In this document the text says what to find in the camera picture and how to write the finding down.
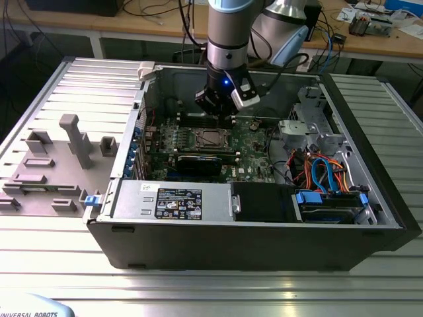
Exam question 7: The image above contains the silver square CPU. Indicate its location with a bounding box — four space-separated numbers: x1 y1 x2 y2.
201 131 223 147

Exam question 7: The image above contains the metal socket cover frame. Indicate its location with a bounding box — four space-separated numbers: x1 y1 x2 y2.
192 128 231 149

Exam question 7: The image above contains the CPU socket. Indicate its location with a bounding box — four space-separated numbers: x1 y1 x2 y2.
191 127 231 150

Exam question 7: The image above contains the green RAM stick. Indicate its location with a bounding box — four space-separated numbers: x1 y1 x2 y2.
19 185 59 193
157 148 237 157

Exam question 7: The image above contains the beige plastic case latch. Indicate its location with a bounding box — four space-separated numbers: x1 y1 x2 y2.
136 61 157 81

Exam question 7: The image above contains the green motherboard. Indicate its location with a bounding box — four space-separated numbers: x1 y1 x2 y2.
145 114 282 184

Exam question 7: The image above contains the black graphics card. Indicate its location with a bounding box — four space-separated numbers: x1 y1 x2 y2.
167 153 225 178

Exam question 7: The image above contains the white label tag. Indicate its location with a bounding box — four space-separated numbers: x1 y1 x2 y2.
295 55 313 72

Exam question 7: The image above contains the wooden desk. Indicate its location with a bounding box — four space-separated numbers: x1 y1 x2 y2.
6 0 423 65

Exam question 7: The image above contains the silver metal drive cage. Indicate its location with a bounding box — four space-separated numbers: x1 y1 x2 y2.
276 85 356 159

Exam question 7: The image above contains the tall black box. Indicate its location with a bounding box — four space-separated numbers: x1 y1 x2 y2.
309 5 323 42

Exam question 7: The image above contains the grey power supply unit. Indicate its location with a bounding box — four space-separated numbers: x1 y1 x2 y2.
110 180 232 224

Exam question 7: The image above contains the hard disk in blue carrier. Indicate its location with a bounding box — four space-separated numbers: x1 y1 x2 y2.
295 190 369 226

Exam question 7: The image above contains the metal heat sink cooler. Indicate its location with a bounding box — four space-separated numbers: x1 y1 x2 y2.
348 15 370 37

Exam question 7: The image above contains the black open PC case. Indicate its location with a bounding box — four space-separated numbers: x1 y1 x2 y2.
82 62 423 271

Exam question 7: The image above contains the black equipment box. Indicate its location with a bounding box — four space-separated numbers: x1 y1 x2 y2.
25 0 125 18

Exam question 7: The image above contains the blue plastic case latch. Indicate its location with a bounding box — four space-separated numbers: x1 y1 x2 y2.
84 194 102 209

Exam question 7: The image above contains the grey metal device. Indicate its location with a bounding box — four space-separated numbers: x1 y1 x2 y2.
366 15 395 38

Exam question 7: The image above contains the grey plastic parts rack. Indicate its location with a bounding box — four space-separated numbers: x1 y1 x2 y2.
0 114 122 217

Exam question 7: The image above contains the blue cardboard box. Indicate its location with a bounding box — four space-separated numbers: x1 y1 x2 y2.
385 0 423 15

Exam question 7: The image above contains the white paper sheet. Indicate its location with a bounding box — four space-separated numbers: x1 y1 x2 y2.
396 19 423 40

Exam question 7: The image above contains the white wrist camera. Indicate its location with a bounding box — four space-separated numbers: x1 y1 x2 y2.
230 71 262 109

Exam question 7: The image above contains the black camera cable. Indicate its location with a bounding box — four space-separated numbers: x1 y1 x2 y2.
259 52 311 98

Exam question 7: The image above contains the red wire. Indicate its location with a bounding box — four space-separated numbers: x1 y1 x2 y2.
286 150 310 186

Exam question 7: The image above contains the blue cable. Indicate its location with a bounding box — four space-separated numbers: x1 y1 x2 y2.
322 28 335 63

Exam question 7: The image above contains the orange wire bundle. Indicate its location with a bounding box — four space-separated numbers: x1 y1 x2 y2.
303 152 351 194

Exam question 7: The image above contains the blue data wire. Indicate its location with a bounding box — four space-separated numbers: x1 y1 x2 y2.
312 157 341 194

